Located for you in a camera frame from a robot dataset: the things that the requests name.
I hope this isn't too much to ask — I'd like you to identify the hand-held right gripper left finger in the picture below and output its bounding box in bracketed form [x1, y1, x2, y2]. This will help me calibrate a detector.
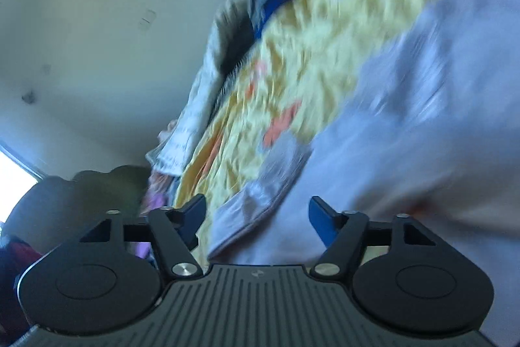
[79, 194, 206, 282]

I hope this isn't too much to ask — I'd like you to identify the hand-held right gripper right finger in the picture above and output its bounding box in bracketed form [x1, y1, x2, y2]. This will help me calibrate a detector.
[309, 196, 438, 283]

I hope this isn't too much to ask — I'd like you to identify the light grey garment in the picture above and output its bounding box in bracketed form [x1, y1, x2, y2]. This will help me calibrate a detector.
[207, 0, 520, 333]

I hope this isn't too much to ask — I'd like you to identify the stack of folded clothes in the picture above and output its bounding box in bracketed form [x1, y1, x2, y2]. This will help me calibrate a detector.
[219, 0, 338, 83]

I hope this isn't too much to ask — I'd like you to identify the purple cloth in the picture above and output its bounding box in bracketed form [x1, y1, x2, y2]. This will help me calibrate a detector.
[138, 172, 183, 262]

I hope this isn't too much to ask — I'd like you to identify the pale blue quilted bedspread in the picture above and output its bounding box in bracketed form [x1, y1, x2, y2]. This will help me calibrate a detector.
[146, 0, 261, 177]

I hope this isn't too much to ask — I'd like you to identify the yellow carrot-print blanket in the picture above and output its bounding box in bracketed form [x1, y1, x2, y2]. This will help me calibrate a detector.
[175, 0, 468, 209]

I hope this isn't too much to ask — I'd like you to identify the bright side window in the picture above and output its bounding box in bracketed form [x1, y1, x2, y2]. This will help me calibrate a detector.
[0, 150, 39, 223]

